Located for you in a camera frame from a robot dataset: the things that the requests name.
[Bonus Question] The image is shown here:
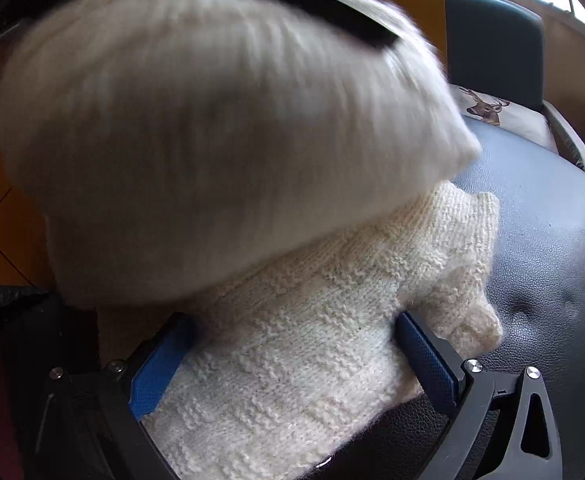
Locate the cream knitted sweater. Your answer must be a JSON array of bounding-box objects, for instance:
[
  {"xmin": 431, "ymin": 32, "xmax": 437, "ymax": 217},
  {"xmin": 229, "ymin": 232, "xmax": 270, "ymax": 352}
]
[{"xmin": 0, "ymin": 0, "xmax": 503, "ymax": 479}]

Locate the grey yellow blue sofa chair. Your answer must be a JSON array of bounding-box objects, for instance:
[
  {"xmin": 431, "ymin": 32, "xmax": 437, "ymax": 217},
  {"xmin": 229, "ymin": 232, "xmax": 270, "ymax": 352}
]
[{"xmin": 361, "ymin": 0, "xmax": 585, "ymax": 181}]

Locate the deer print pillow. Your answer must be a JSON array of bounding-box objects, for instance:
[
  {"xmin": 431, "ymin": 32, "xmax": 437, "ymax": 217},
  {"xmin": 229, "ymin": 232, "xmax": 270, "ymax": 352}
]
[{"xmin": 449, "ymin": 84, "xmax": 558, "ymax": 153}]

